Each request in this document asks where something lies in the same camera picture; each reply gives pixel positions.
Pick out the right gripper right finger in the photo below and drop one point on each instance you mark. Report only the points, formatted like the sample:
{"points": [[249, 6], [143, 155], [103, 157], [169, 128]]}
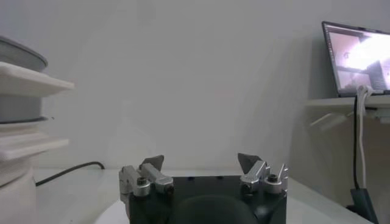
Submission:
{"points": [[256, 176]]}

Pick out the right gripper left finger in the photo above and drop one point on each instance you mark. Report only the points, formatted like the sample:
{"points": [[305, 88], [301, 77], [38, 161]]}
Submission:
{"points": [[155, 178]]}

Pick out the stainless steel steamer basket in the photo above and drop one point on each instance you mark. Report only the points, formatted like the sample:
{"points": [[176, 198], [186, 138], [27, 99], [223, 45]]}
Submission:
{"points": [[24, 82]]}

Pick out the white laptop side table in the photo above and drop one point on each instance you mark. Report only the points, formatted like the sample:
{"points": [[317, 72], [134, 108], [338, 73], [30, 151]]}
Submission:
{"points": [[332, 102]]}

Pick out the black power adapter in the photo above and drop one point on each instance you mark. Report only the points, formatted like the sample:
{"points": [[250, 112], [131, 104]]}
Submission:
{"points": [[364, 204]]}

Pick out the white electric cooker base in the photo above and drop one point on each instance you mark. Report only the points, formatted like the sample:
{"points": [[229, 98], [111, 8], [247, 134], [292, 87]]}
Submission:
{"points": [[18, 170]]}

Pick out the open laptop computer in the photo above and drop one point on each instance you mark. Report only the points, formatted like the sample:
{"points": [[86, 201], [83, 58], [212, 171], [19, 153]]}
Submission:
{"points": [[356, 61]]}

